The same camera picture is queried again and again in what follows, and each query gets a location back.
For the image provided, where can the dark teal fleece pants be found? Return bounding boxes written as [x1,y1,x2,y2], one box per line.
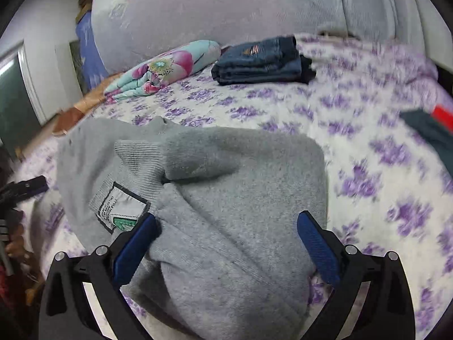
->
[399,109,453,176]

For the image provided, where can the folded dark blue jeans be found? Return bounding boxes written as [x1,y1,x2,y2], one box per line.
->
[211,36,302,85]

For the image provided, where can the folded black garment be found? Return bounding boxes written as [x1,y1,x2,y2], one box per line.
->
[299,54,316,84]

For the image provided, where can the blue poster on wall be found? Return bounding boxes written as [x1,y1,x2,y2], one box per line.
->
[75,11,109,90]

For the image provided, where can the red garment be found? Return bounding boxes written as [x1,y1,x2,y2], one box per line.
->
[431,105,453,132]

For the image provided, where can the purple floral bedspread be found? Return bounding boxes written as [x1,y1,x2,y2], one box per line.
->
[10,33,453,340]

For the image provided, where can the white lace headboard cover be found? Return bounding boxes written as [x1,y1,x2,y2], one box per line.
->
[91,0,452,74]

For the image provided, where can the grey fleece sweatpants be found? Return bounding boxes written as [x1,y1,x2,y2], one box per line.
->
[57,117,328,339]

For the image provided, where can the floral pink teal blanket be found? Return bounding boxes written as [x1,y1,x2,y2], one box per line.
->
[104,40,221,102]

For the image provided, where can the window with white frame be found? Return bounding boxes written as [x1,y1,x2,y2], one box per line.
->
[1,43,46,159]

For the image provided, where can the orange brown cloth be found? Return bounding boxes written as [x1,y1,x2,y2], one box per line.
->
[52,72,123,137]

